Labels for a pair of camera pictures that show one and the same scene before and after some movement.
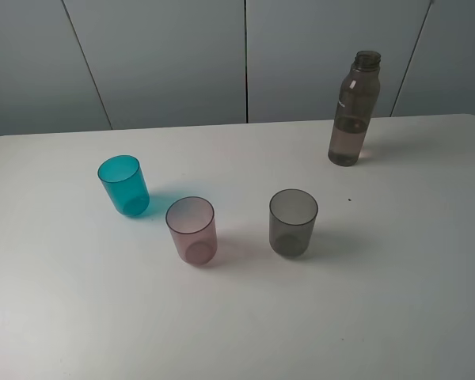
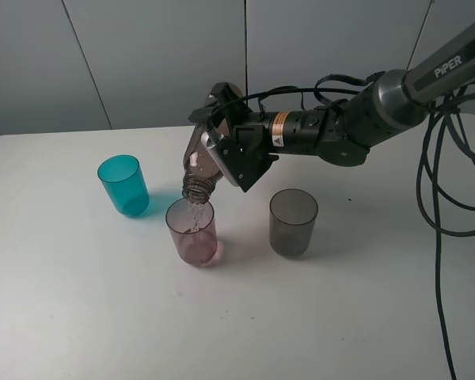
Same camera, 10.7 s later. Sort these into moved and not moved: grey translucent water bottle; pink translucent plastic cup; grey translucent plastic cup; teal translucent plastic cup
Moved: grey translucent water bottle
Not moved: grey translucent plastic cup; teal translucent plastic cup; pink translucent plastic cup
